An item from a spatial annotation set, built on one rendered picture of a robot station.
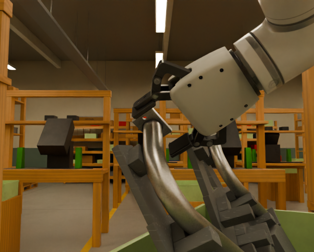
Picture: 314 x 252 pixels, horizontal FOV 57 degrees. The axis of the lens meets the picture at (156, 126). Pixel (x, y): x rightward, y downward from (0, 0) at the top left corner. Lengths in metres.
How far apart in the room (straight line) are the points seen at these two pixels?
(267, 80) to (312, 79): 1.20
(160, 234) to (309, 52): 0.29
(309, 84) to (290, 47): 1.20
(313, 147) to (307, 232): 0.73
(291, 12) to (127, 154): 0.27
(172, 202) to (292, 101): 11.95
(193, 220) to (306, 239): 0.54
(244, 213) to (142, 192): 0.21
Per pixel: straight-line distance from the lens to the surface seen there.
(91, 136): 10.57
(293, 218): 0.88
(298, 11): 0.37
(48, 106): 11.81
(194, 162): 0.54
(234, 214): 0.55
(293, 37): 0.39
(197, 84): 0.39
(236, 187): 0.71
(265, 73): 0.39
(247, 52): 0.39
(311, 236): 0.89
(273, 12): 0.38
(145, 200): 0.41
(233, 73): 0.40
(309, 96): 1.58
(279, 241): 0.76
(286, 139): 12.02
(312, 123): 1.56
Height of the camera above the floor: 1.12
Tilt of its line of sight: 5 degrees up
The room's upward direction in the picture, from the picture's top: straight up
